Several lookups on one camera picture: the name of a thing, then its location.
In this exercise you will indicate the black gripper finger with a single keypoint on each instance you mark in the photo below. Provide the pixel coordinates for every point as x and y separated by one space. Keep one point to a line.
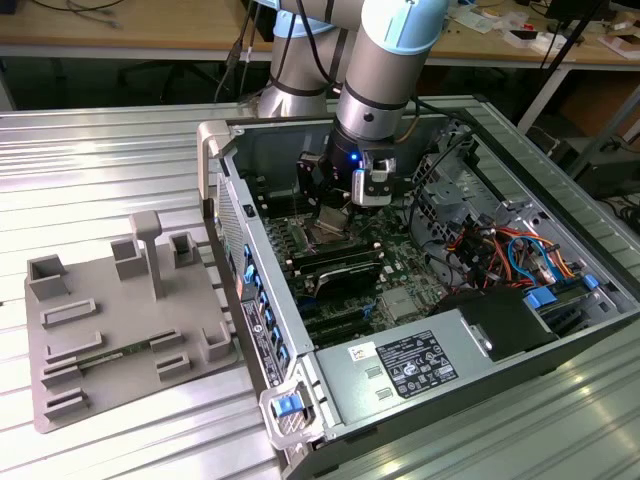
341 196
309 175

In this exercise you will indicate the silver CPU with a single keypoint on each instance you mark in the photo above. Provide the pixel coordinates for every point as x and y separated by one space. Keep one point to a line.
332 219

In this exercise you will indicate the metal locking lever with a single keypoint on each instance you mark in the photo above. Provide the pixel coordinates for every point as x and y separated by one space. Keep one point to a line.
370 223

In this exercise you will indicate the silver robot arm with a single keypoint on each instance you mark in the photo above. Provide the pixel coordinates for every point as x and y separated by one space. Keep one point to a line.
380 75

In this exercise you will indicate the RAM slot white clips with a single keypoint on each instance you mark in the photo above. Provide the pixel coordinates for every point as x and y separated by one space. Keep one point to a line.
280 204
340 261

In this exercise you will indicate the CPU socket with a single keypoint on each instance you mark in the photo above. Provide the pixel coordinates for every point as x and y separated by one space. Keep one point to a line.
325 239

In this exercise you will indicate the grey open PC case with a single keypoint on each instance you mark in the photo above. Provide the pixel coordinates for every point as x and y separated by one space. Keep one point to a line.
270 150

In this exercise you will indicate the black graphics card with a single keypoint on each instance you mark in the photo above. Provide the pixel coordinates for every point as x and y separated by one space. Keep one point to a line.
345 280

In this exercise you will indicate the green motherboard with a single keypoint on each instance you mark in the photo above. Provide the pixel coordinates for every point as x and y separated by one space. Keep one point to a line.
400 270

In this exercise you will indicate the metal drive cage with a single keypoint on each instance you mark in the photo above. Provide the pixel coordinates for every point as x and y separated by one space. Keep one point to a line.
445 195

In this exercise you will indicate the grey power supply unit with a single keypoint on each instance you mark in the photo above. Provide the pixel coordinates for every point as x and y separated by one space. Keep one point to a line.
340 380

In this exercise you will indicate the black air shroud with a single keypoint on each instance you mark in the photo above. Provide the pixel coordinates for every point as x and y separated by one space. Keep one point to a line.
500 320

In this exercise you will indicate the blue latch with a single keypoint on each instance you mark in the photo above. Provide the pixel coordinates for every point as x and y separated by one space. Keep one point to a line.
287 405

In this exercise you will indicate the wooden desk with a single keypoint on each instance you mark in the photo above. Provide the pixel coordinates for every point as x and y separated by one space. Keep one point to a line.
150 25

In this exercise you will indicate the blue disk carrier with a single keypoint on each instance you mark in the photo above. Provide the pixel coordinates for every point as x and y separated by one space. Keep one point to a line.
540 299

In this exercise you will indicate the grey parts rack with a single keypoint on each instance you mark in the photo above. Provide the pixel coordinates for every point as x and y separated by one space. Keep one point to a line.
125 310

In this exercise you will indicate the white box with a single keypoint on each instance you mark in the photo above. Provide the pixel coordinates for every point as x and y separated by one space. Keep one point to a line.
540 44

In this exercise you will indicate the green RAM stick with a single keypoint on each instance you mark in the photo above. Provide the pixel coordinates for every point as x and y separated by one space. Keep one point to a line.
115 356

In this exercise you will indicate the brown cardboard piece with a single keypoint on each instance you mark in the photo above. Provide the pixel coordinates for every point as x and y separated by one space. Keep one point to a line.
620 44

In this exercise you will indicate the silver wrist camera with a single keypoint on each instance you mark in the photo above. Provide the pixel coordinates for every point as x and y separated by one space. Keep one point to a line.
360 187

